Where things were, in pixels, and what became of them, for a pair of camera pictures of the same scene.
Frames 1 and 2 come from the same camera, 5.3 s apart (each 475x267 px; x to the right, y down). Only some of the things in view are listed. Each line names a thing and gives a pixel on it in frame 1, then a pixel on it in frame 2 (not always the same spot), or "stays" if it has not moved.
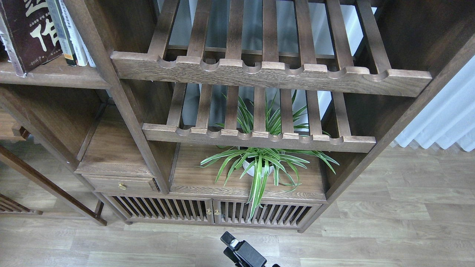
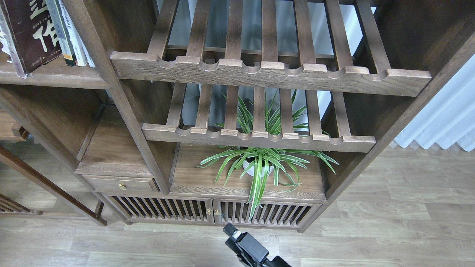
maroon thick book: (33, 31) stays
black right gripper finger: (230, 254) → (277, 261)
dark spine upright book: (63, 30) stays
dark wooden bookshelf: (252, 114) stays
